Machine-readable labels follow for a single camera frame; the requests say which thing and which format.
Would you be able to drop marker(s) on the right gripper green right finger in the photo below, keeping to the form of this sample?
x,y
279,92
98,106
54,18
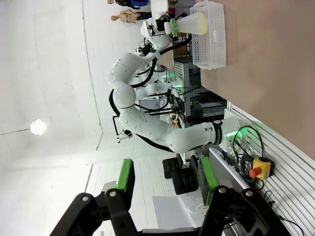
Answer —
x,y
211,182

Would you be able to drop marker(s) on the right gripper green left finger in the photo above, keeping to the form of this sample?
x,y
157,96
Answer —
x,y
123,177

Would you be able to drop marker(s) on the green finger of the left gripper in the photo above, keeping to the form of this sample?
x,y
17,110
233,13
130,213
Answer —
x,y
173,32
172,24

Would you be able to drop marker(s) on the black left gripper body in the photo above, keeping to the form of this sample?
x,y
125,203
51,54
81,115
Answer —
x,y
161,23

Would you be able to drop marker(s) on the conical flask with yellow liquid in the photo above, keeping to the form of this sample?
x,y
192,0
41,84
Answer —
x,y
194,23

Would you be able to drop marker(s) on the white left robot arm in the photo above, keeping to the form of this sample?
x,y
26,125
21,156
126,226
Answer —
x,y
147,127

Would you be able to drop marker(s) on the grey flat panel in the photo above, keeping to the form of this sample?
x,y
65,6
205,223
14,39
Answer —
x,y
226,167

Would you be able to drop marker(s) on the wooden jointed mannequin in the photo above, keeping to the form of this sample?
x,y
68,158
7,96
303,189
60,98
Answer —
x,y
128,16

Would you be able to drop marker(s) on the white perforated plastic basket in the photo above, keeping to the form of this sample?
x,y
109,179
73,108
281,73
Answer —
x,y
211,37

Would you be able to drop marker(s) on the white flat box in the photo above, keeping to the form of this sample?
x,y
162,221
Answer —
x,y
169,209

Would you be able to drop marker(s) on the yellow emergency stop button box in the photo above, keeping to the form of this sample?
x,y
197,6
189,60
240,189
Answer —
x,y
262,168

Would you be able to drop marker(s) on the aluminium equipment rack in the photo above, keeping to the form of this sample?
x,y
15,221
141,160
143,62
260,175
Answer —
x,y
197,103

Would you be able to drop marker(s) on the white slatted mounting panel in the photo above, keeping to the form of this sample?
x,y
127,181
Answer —
x,y
290,177

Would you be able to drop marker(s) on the round ceiling lamp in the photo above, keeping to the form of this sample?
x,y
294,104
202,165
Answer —
x,y
38,126

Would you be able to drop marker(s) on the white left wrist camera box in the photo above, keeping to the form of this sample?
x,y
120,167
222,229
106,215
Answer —
x,y
148,28

